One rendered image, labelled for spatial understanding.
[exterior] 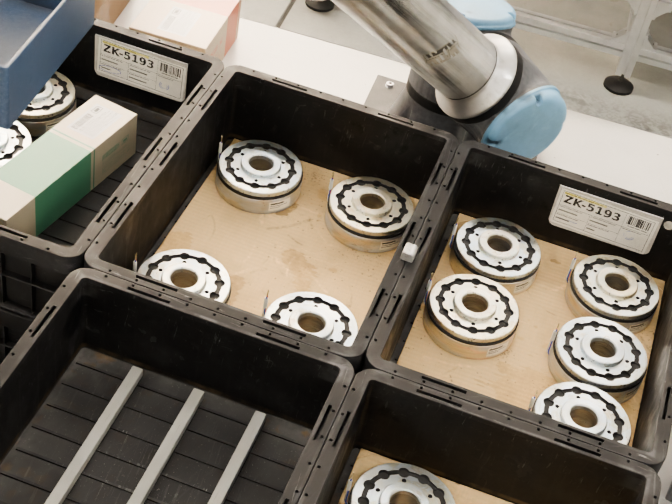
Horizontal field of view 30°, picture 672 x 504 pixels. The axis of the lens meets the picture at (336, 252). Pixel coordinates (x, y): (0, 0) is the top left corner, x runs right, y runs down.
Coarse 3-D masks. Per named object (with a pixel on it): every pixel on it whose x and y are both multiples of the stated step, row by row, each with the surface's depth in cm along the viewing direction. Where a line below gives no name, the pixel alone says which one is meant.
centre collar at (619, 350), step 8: (584, 336) 137; (592, 336) 137; (600, 336) 137; (608, 336) 137; (584, 344) 136; (616, 344) 136; (584, 352) 135; (592, 352) 135; (616, 352) 136; (624, 352) 136; (592, 360) 134; (600, 360) 134; (608, 360) 134; (616, 360) 135
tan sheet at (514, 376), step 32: (448, 256) 148; (544, 256) 151; (576, 256) 152; (544, 288) 147; (416, 320) 140; (544, 320) 143; (416, 352) 136; (448, 352) 137; (512, 352) 138; (544, 352) 139; (480, 384) 134; (512, 384) 135; (544, 384) 136
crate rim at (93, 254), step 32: (320, 96) 151; (192, 128) 143; (416, 128) 149; (160, 160) 138; (448, 160) 146; (416, 224) 136; (96, 256) 126; (160, 288) 124; (384, 288) 128; (256, 320) 122; (352, 352) 121
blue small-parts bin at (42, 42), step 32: (0, 0) 130; (32, 0) 130; (64, 0) 121; (0, 32) 126; (32, 32) 127; (64, 32) 123; (0, 64) 112; (32, 64) 117; (0, 96) 114; (32, 96) 119
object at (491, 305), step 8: (464, 288) 139; (472, 288) 140; (456, 296) 138; (464, 296) 139; (472, 296) 139; (480, 296) 139; (488, 296) 139; (456, 304) 137; (488, 304) 138; (464, 312) 137; (472, 312) 137; (480, 312) 137; (488, 312) 137; (472, 320) 137; (480, 320) 137
